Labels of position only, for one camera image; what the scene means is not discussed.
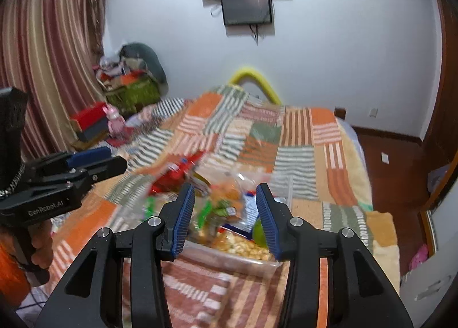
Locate clear bag of brown snacks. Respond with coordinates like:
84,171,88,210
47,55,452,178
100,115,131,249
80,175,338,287
195,171,252,236

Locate red snack packet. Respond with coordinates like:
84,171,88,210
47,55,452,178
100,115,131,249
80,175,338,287
151,151,207,195

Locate yellow foam tube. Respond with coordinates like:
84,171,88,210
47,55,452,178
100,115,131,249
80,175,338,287
228,66,282,104

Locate person's left hand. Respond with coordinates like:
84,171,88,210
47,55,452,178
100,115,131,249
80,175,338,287
30,222,55,271

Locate striped curtain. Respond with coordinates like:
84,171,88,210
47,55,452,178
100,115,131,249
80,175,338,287
0,0,108,164

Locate white bed sheet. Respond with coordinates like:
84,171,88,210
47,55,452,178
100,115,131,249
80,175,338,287
335,118,366,158

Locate white cabinet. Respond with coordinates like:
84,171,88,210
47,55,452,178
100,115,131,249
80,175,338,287
400,185,458,302

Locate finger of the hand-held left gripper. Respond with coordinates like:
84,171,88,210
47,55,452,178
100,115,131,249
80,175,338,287
33,146,112,179
72,155,129,190

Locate clear plastic container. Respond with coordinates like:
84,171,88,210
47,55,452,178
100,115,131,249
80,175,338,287
114,170,292,277

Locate red box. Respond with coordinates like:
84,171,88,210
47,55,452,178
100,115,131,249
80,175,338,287
69,102,110,132

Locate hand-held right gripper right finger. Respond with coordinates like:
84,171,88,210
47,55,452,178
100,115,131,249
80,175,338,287
255,183,414,328

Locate pile of clothes and bags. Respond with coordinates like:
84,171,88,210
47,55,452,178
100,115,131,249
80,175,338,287
119,42,169,97

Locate yellow snack packet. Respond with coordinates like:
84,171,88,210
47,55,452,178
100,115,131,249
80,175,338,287
214,232,270,261

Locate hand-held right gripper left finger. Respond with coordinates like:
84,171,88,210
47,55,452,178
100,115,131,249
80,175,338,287
36,184,196,328

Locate striped patchwork blanket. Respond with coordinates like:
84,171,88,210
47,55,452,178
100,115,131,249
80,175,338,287
21,85,400,328

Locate small wall monitor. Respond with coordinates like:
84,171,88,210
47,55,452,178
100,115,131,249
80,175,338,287
220,0,273,26

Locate green pea snack packet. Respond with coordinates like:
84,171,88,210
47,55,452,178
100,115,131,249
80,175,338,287
252,218,270,247

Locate pink toy figure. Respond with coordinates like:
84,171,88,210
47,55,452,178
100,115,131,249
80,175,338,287
102,105,127,138

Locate dark grey box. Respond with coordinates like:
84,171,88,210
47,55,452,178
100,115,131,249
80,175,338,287
76,123,110,143

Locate pink bag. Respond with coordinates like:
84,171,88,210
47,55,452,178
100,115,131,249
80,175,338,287
409,243,429,272

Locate blue white snack packet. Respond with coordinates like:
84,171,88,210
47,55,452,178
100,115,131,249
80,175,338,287
222,218,257,236

